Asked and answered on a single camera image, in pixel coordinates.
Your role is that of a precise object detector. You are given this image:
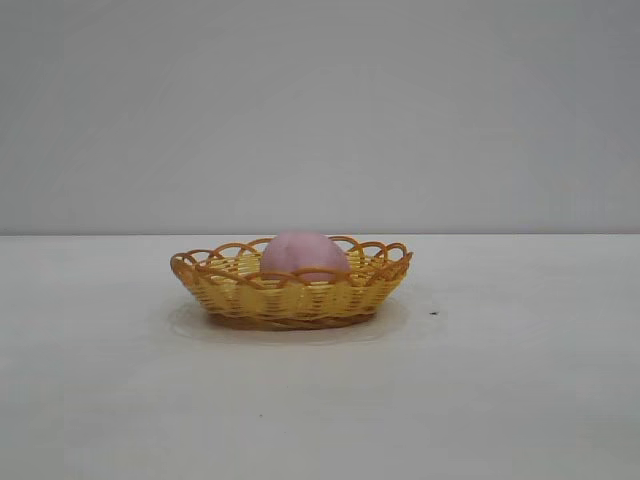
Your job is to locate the pink peach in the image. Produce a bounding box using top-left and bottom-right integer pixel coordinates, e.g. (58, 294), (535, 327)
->
(260, 229), (351, 288)

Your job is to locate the yellow woven wicker basket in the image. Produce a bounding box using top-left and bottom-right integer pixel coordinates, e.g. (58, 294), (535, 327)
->
(169, 234), (415, 332)

